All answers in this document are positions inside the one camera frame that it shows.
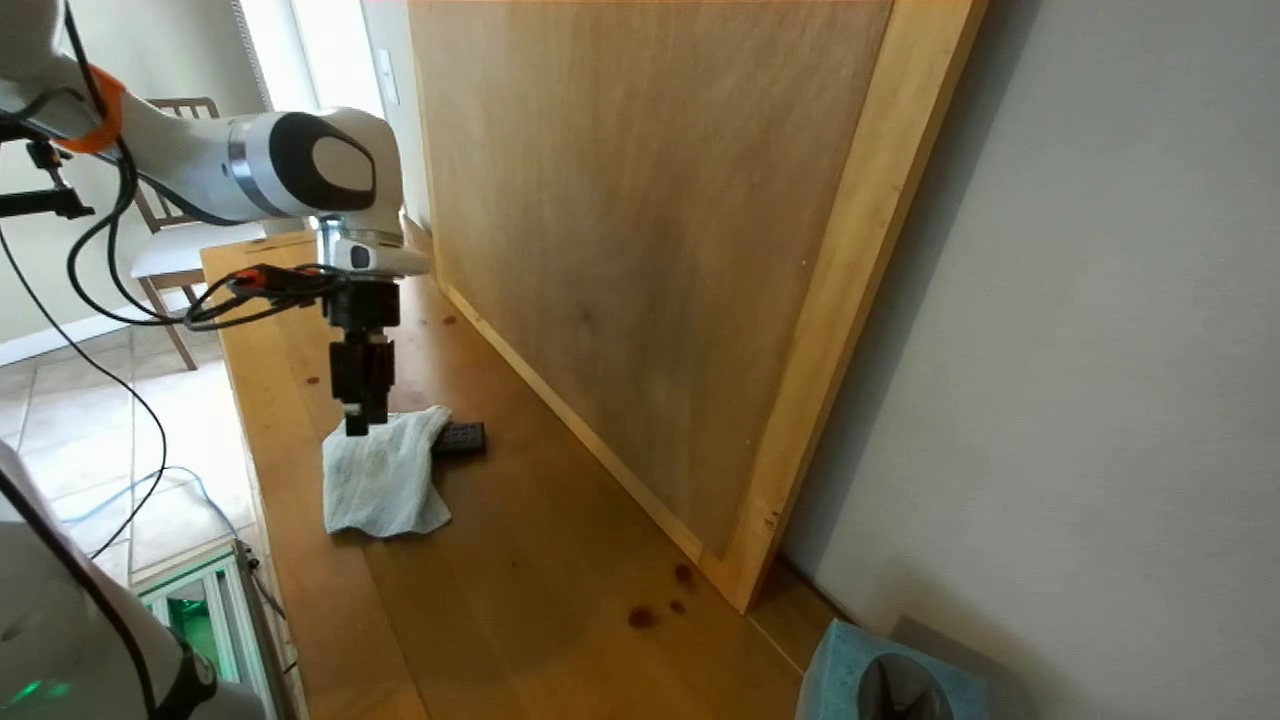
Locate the white towel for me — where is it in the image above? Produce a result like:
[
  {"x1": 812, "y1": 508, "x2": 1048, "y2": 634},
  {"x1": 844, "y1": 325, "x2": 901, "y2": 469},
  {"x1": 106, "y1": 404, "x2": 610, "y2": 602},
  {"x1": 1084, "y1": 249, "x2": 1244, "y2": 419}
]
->
[{"x1": 321, "y1": 405, "x2": 455, "y2": 540}]

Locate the black remote control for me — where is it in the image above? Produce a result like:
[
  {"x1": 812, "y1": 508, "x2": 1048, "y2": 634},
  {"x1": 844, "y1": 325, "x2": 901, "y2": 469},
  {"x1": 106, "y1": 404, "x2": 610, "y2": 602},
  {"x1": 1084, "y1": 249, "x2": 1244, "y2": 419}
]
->
[{"x1": 431, "y1": 422, "x2": 489, "y2": 460}]

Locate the wooden chair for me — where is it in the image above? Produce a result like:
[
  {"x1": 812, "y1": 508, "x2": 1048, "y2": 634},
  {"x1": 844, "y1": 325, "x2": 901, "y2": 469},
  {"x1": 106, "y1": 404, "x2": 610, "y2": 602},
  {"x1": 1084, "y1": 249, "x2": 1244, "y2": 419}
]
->
[{"x1": 129, "y1": 97, "x2": 269, "y2": 372}]

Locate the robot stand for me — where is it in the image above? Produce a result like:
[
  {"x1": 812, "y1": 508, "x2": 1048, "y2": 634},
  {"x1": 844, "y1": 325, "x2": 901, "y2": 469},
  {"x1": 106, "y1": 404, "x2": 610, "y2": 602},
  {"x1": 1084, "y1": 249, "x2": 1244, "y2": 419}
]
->
[{"x1": 134, "y1": 540, "x2": 303, "y2": 720}]

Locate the large wooden board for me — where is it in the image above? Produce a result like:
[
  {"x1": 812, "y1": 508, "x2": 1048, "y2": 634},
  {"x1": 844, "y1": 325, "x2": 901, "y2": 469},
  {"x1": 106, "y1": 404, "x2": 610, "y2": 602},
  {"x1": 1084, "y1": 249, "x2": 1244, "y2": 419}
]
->
[{"x1": 405, "y1": 0, "x2": 992, "y2": 614}]

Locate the window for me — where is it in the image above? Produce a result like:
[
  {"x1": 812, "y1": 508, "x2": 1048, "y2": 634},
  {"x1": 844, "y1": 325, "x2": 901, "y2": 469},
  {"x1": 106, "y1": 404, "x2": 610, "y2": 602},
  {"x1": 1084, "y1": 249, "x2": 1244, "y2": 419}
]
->
[{"x1": 238, "y1": 0, "x2": 387, "y2": 117}]

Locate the blue tissue box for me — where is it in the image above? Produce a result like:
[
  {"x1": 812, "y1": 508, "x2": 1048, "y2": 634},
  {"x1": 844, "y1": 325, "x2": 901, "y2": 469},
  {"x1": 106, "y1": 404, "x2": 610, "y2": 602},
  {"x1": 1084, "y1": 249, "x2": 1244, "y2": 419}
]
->
[{"x1": 796, "y1": 619, "x2": 992, "y2": 720}]

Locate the black cable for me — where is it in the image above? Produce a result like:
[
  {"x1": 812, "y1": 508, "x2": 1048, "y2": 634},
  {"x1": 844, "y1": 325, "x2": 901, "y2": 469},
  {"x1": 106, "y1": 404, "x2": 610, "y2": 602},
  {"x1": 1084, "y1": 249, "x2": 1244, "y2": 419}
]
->
[{"x1": 0, "y1": 228, "x2": 168, "y2": 561}]

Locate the blue cable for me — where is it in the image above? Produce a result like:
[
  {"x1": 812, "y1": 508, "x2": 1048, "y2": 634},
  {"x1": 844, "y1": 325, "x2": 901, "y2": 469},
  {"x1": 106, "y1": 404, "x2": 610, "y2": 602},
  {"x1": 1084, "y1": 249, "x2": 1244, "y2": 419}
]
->
[{"x1": 55, "y1": 465, "x2": 243, "y2": 544}]

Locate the camera on mount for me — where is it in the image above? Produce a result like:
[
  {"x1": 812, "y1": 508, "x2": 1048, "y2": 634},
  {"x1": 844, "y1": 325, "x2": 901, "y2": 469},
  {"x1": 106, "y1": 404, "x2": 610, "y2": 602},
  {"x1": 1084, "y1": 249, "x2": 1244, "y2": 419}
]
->
[{"x1": 0, "y1": 118, "x2": 97, "y2": 222}]

